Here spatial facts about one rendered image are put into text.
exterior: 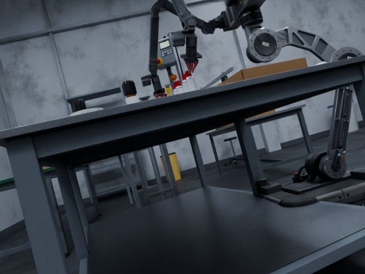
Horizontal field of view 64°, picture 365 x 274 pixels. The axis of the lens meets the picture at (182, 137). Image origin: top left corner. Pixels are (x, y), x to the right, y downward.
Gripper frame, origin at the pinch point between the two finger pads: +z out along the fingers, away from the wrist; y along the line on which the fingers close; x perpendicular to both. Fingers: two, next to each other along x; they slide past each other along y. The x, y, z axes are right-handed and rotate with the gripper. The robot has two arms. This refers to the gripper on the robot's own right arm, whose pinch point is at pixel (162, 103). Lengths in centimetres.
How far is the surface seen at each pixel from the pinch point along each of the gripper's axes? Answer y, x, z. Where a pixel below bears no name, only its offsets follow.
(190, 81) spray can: 47.7, 5.9, 0.1
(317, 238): 105, 14, 81
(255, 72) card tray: 118, -1, 18
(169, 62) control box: -1.2, 14.3, -28.0
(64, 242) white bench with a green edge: -90, -96, 86
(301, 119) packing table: -92, 188, 41
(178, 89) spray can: 27.7, 5.0, -1.0
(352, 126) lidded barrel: -308, 493, 90
